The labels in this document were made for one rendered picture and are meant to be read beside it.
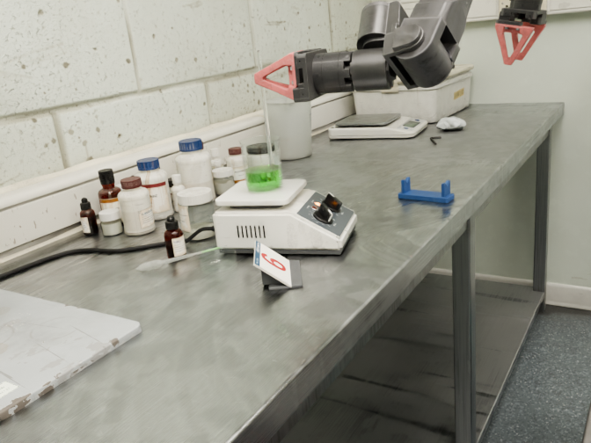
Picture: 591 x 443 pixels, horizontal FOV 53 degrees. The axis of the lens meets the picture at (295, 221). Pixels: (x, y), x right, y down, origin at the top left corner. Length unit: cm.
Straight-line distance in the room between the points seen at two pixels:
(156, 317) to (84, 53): 65
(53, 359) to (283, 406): 26
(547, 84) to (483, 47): 25
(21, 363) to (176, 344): 17
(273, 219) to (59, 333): 33
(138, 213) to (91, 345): 42
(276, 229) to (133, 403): 38
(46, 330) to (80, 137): 55
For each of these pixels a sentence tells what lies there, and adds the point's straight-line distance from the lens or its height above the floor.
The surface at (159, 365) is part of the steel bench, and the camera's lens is 67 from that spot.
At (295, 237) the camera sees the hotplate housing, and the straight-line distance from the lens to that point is 88.
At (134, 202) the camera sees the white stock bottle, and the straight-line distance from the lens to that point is 108.
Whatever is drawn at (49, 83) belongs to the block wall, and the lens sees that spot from 121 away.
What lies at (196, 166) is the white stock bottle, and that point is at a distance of 121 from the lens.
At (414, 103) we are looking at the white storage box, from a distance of 191.
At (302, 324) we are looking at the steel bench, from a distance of 70.
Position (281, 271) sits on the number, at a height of 76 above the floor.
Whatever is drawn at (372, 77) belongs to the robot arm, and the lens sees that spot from 84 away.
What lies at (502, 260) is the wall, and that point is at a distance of 241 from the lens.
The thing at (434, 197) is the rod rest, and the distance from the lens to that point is 111.
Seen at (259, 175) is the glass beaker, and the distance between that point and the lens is 91.
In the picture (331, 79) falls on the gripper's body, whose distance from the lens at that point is 85.
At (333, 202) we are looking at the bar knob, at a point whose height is 81.
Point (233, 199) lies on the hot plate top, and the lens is 91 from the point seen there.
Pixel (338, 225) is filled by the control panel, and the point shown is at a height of 79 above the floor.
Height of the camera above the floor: 108
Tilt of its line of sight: 18 degrees down
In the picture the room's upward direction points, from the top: 6 degrees counter-clockwise
